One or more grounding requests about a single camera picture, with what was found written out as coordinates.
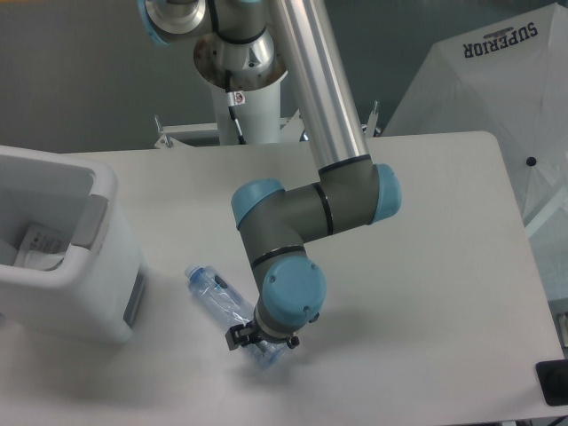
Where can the white trash can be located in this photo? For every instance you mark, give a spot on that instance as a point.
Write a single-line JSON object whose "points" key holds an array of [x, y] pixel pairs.
{"points": [[70, 263]]}

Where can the clear plastic water bottle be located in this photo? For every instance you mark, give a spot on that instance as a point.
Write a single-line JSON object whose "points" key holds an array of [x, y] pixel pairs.
{"points": [[226, 306]]}

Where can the black device at table edge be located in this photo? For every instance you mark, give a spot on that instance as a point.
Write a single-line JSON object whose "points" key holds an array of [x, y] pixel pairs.
{"points": [[552, 377]]}

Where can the white paper trash in bin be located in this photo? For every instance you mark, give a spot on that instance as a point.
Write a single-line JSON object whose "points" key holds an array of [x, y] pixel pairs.
{"points": [[42, 248]]}

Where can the white umbrella with lettering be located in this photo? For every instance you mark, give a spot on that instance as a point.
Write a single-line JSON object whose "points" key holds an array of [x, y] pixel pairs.
{"points": [[508, 79]]}

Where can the white metal base frame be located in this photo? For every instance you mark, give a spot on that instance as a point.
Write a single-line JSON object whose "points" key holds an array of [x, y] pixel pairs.
{"points": [[207, 134]]}

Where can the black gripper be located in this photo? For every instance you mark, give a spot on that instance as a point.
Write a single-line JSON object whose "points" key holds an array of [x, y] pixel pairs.
{"points": [[285, 332]]}

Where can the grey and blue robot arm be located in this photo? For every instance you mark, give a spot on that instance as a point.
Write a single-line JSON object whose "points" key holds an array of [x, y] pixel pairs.
{"points": [[244, 42]]}

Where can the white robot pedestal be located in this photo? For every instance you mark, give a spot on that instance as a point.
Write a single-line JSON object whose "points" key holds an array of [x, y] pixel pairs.
{"points": [[257, 112]]}

